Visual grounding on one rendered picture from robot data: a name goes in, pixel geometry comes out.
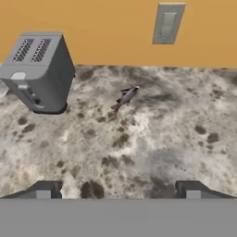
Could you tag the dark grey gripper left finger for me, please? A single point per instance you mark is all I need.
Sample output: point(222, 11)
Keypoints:
point(46, 187)

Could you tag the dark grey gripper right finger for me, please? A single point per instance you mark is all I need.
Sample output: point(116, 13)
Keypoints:
point(191, 187)

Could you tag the grey two-slot toaster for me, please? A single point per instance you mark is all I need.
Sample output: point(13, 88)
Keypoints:
point(43, 74)

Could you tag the small grey fish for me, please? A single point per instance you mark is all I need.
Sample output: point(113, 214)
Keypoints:
point(125, 98)

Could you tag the grey wall light switch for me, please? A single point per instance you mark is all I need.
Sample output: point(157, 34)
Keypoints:
point(168, 23)

